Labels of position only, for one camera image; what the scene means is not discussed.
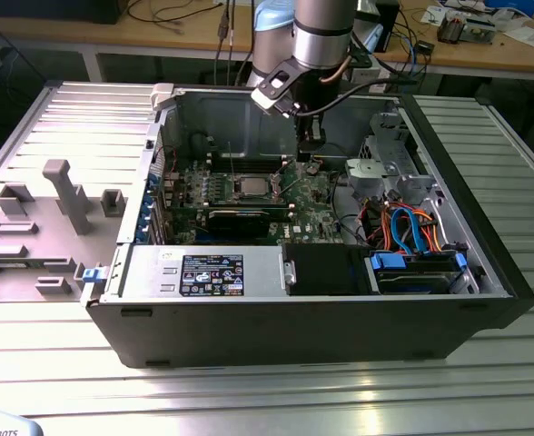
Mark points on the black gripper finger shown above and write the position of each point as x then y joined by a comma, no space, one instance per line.
320,134
303,134

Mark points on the silver CPU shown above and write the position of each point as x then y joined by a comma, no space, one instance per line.
254,186

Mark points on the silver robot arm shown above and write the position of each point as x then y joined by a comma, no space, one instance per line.
323,41

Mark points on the CPU socket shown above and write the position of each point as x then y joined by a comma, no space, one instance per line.
236,193

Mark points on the blue slot retainer clips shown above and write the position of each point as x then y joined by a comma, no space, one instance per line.
145,213

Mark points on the round coin battery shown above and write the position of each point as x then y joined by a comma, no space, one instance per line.
311,169

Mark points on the silver metal drive cage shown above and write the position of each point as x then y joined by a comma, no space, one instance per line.
367,170

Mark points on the green motherboard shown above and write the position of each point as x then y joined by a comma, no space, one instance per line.
308,204

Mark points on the black upright box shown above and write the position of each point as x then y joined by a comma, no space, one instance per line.
390,18

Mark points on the black graphics card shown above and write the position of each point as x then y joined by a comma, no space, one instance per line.
237,222

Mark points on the small black device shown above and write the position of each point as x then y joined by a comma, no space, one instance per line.
425,47

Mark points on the black drive bay box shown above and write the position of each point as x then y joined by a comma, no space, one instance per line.
321,268

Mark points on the wooden desk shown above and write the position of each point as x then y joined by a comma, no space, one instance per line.
180,36

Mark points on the light grey case latch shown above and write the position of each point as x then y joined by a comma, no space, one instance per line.
162,95

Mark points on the metal heat sink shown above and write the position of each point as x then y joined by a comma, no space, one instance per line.
451,29

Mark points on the hard disk in blue carrier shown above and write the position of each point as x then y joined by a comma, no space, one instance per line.
412,279

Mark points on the small metal box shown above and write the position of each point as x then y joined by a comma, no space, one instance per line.
480,32

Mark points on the black and silver PC case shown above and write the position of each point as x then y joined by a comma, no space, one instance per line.
294,331

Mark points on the silver power supply with label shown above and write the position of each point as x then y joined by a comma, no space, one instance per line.
149,272

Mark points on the white papers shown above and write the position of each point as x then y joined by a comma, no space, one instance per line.
521,35

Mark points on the grey parts rack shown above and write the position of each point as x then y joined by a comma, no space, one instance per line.
72,200

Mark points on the blue plastic latch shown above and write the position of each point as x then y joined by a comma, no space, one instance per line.
92,276

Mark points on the black flat box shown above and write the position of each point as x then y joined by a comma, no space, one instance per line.
53,11

